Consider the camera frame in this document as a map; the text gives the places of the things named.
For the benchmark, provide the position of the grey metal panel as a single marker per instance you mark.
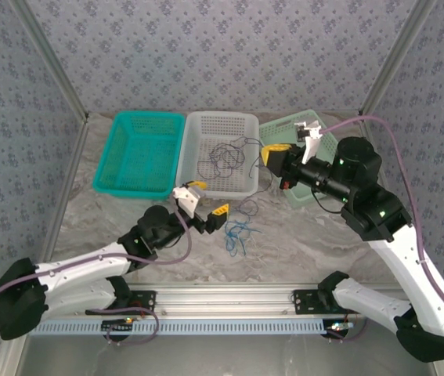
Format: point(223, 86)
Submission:
point(225, 356)

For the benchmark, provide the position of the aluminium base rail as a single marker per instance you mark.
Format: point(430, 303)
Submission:
point(225, 301)

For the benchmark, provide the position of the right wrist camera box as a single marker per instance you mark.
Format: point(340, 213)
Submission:
point(311, 137)

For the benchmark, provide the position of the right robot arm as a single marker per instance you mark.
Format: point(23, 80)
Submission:
point(401, 266)

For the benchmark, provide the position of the mint green plastic basket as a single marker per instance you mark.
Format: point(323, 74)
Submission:
point(284, 135)

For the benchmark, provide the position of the small circuit board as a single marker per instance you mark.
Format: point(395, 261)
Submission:
point(337, 328)
point(116, 326)

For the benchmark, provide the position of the light blue slotted duct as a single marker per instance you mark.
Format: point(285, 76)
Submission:
point(206, 327)

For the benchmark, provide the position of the aluminium frame post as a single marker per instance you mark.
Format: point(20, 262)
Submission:
point(398, 58)
point(49, 58)

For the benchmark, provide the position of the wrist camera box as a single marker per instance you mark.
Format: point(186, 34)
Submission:
point(186, 199)
point(311, 137)

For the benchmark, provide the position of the white plastic basket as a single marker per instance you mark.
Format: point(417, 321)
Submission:
point(221, 125)

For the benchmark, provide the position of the teal plastic basket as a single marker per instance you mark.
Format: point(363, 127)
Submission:
point(139, 156)

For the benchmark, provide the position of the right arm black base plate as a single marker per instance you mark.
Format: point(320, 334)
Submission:
point(304, 299)

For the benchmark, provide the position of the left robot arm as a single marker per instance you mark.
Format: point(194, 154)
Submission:
point(80, 262)

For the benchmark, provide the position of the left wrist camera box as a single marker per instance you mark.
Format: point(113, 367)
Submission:
point(186, 199)

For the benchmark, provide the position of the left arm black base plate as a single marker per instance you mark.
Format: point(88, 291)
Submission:
point(145, 299)

